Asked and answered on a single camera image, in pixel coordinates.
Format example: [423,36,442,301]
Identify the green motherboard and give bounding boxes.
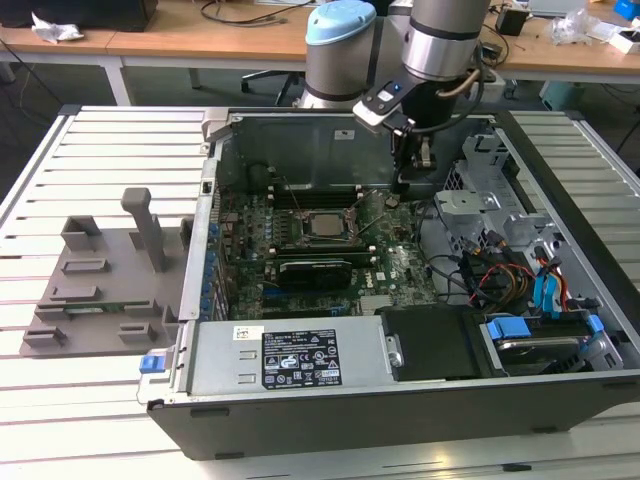
[214,189,441,321]

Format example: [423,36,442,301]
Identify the white box with black inlay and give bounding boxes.
[607,27,640,55]

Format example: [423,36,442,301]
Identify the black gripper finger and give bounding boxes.
[391,130,438,196]

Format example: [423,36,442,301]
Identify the large black box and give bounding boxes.
[0,0,160,32]

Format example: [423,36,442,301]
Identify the black open PC case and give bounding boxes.
[135,107,640,461]

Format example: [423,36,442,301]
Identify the silver chipset heatsink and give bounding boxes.
[359,294,397,316]

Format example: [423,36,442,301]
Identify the black plastic shroud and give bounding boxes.
[374,304,489,381]

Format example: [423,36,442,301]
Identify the blue case latch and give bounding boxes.
[139,353,167,375]

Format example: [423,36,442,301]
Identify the crumpled white paper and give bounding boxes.
[30,10,87,44]

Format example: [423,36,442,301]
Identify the black office chair base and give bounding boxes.
[241,69,307,107]

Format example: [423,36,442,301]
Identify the flat grey device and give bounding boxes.
[528,0,587,16]

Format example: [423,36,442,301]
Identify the silver power supply with label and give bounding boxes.
[187,319,396,399]

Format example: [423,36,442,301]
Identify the hard disk in blue carrier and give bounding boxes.
[482,313,604,376]

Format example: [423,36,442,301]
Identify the clear plastic bags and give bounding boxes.
[549,8,609,47]

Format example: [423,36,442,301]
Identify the black wire bundle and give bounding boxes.
[414,197,509,306]

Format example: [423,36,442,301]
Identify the teal bin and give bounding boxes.
[538,79,584,112]

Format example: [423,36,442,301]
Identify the black graphics card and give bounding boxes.
[277,257,354,291]

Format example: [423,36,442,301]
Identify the silver CPU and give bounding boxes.
[307,212,347,237]

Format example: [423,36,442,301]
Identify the pale blue flat wire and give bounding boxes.
[532,272,562,321]

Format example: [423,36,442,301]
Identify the green RAM stick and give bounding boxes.
[64,304,129,316]

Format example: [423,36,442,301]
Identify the red and yellow wire bundle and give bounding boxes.
[473,262,535,305]

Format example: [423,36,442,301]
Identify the silver metal drive cage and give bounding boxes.
[432,129,566,261]

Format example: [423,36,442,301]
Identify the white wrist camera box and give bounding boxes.
[352,82,416,134]

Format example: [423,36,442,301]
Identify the metal socket cover frame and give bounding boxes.
[351,190,389,235]

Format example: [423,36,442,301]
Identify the grey parts rack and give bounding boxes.
[17,187,196,359]

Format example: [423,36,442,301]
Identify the black CPU socket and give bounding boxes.
[299,207,362,246]

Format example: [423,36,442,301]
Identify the small black box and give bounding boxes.
[494,5,530,37]

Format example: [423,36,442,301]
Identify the wooden desk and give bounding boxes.
[0,0,314,107]
[479,0,640,84]

